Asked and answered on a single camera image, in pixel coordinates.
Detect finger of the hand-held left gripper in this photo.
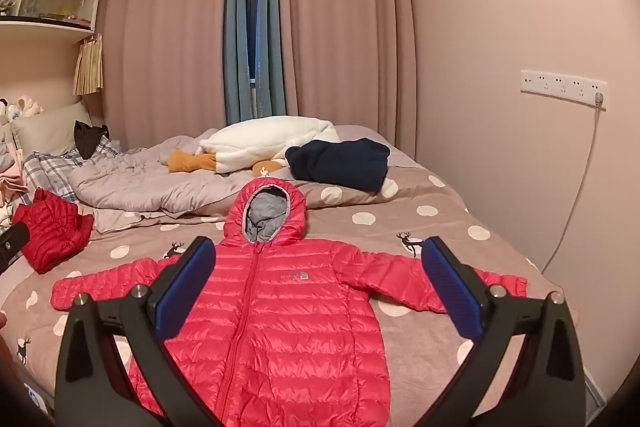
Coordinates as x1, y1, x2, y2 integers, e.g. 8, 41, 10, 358
0, 222, 31, 275

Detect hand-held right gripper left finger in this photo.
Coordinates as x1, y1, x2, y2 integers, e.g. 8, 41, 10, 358
54, 236, 238, 427

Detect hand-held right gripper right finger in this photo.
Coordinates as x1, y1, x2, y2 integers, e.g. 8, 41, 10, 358
412, 236, 587, 427

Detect pink-red hooded puffer jacket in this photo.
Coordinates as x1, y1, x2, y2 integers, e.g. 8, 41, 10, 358
50, 178, 529, 427

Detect pile of pink grey clothes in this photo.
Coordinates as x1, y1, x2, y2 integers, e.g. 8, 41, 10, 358
0, 139, 28, 228

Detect folded red puffer jacket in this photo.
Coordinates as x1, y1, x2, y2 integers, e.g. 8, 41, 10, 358
12, 188, 95, 275

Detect plaid pillow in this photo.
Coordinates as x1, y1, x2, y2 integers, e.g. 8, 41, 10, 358
20, 134, 123, 202

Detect brown polka dot bed cover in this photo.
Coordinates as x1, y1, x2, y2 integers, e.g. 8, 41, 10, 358
0, 124, 581, 408

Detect grey crumpled duvet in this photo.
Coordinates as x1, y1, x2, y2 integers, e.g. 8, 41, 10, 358
68, 127, 301, 219

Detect beige pillow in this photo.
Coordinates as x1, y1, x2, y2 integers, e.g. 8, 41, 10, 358
11, 102, 93, 156

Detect black cloth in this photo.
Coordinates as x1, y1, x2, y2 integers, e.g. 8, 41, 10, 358
74, 120, 110, 159

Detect white plush toys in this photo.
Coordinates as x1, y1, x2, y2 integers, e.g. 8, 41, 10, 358
0, 94, 43, 124

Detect white device with blue mark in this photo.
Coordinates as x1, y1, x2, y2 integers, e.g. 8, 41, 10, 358
20, 382, 56, 418

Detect navy blue fleece garment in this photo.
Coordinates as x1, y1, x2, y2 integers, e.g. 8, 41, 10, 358
285, 138, 391, 192

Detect white goose plush toy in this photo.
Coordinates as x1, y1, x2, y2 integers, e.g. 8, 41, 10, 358
167, 115, 341, 175

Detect beige striped hanging cloth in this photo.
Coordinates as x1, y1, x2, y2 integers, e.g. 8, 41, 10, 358
73, 34, 104, 96

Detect pink curtain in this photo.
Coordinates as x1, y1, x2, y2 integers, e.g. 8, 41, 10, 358
102, 0, 236, 148
277, 0, 418, 158

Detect blue curtain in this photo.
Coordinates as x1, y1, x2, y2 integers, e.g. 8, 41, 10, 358
222, 0, 290, 125

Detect window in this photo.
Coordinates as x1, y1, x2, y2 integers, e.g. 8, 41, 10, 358
245, 0, 266, 84

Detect white power cable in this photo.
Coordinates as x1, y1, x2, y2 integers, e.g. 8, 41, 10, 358
542, 104, 601, 273

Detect white wall socket strip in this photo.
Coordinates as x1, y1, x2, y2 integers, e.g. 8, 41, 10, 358
520, 69, 609, 110

